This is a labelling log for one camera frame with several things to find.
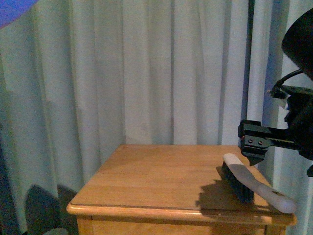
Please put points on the black bristle hand brush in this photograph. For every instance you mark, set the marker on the black bristle hand brush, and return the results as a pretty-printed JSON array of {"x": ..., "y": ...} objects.
[{"x": 245, "y": 185}]

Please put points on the wooden nightstand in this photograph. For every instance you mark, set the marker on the wooden nightstand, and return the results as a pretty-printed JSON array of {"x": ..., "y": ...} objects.
[{"x": 170, "y": 190}]

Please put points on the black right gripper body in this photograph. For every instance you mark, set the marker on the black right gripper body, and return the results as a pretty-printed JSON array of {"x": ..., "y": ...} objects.
[{"x": 255, "y": 138}]

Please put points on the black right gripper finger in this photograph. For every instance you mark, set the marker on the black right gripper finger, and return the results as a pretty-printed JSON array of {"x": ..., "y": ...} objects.
[{"x": 254, "y": 155}]

